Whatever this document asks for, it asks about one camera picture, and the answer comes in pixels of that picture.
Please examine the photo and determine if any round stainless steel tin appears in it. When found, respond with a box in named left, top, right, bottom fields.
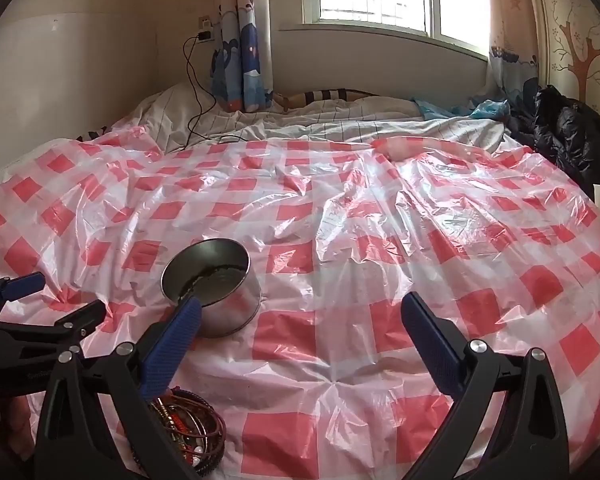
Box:
left=161, top=238, right=261, bottom=338

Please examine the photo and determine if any cartoon print left curtain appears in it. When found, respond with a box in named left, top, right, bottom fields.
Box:
left=211, top=0, right=273, bottom=113

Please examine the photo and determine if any striped pillow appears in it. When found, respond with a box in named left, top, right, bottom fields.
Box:
left=273, top=88, right=374, bottom=110

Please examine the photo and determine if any cartoon print curtain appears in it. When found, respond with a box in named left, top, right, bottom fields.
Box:
left=211, top=0, right=273, bottom=113
left=486, top=0, right=539, bottom=110

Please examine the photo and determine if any light blue plastic bag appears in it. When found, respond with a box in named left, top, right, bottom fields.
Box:
left=414, top=100, right=510, bottom=122

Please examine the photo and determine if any black charger cable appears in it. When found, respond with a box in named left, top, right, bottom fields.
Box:
left=180, top=34, right=251, bottom=149

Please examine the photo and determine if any black puffer jacket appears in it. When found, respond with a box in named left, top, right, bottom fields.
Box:
left=506, top=78, right=600, bottom=197

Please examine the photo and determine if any wall power outlet with plug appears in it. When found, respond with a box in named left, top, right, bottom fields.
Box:
left=197, top=15, right=214, bottom=42

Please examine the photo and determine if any wardrobe with tree decal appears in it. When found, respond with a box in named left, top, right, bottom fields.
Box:
left=540, top=0, right=600, bottom=114

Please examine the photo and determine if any red white checkered plastic sheet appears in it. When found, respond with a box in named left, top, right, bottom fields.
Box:
left=0, top=127, right=600, bottom=479

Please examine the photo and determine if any cartoon print right curtain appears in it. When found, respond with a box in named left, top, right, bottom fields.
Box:
left=486, top=0, right=539, bottom=110

